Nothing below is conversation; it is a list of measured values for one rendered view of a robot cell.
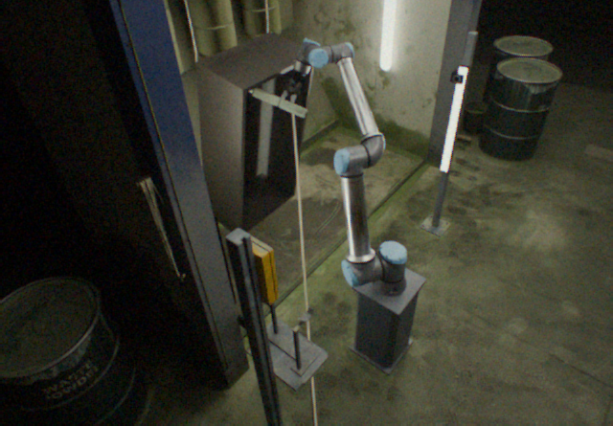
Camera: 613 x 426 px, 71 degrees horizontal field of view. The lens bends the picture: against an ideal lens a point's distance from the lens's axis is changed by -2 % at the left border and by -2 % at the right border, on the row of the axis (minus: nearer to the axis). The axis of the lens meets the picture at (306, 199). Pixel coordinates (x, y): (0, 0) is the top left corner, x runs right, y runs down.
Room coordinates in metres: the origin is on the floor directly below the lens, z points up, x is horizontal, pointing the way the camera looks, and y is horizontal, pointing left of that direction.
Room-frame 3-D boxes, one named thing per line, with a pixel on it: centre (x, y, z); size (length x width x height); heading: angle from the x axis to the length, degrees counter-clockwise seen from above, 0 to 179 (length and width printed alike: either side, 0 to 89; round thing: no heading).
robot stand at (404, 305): (1.57, -0.44, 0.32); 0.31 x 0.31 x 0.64; 49
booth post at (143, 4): (1.45, 0.54, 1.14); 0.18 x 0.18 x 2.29; 49
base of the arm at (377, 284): (1.57, -0.44, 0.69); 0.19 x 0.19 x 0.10
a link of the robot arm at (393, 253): (1.57, -0.43, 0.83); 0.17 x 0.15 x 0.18; 107
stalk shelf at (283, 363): (1.08, 0.13, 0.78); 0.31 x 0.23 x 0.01; 49
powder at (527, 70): (3.81, -2.14, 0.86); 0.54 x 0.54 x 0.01
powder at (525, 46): (4.42, -2.35, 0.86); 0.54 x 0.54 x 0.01
